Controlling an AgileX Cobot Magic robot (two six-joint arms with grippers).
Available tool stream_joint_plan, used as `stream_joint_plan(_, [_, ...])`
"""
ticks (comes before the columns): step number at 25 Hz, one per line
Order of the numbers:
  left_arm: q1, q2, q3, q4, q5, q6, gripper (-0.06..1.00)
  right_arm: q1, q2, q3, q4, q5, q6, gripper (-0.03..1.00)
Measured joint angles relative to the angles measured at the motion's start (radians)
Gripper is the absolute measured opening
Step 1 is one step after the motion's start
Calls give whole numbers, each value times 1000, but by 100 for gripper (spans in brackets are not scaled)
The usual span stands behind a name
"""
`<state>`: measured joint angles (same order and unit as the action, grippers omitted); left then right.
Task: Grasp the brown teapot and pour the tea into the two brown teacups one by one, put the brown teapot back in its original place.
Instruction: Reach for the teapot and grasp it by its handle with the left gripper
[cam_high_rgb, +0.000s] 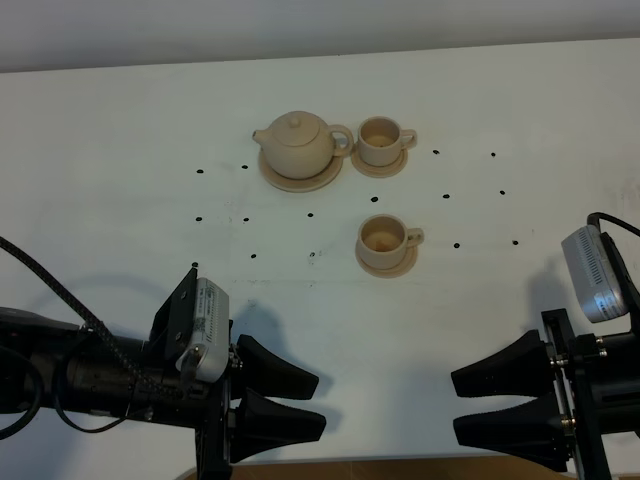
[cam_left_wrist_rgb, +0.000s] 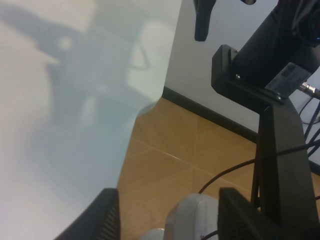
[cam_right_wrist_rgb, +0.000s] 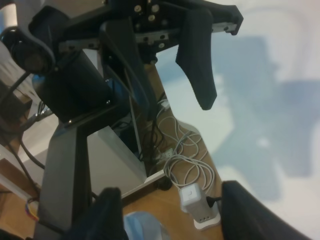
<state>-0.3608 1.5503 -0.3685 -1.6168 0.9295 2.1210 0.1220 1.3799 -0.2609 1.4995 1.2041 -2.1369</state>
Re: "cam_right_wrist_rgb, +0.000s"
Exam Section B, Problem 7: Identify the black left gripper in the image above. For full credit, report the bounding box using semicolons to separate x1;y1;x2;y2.
58;0;244;120

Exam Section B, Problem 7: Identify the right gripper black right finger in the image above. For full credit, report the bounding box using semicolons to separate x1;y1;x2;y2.
221;180;308;240

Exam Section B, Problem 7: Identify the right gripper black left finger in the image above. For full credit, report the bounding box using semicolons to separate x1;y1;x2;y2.
65;187;125;240

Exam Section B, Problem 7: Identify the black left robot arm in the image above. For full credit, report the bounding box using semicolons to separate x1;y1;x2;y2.
0;0;244;240

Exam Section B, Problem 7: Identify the white power adapter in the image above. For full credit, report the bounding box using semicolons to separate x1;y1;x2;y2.
179;183;221;231

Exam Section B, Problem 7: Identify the white coiled cable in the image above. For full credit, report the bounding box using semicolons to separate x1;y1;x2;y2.
156;98;216;193

